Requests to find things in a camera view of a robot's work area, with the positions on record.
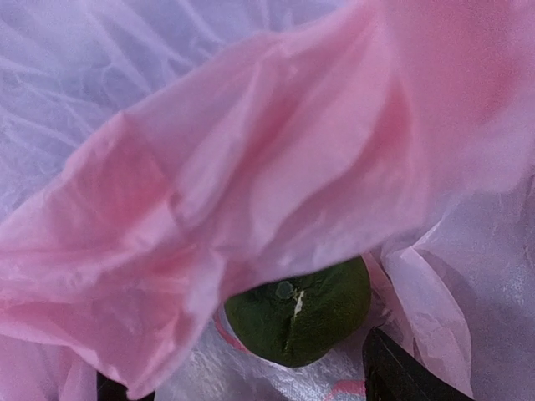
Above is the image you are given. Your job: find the green bag fruit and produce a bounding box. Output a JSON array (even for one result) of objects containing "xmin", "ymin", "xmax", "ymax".
[{"xmin": 224, "ymin": 256, "xmax": 371, "ymax": 368}]

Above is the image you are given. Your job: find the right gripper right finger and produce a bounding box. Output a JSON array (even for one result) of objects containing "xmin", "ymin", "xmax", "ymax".
[{"xmin": 362, "ymin": 327, "xmax": 472, "ymax": 401}]

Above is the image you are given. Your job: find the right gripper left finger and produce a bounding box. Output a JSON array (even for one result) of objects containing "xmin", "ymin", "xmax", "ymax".
[{"xmin": 96, "ymin": 372, "xmax": 128, "ymax": 401}]

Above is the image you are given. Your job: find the pink plastic bag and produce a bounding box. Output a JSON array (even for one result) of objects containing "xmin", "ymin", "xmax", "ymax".
[{"xmin": 1, "ymin": 1, "xmax": 534, "ymax": 400}]

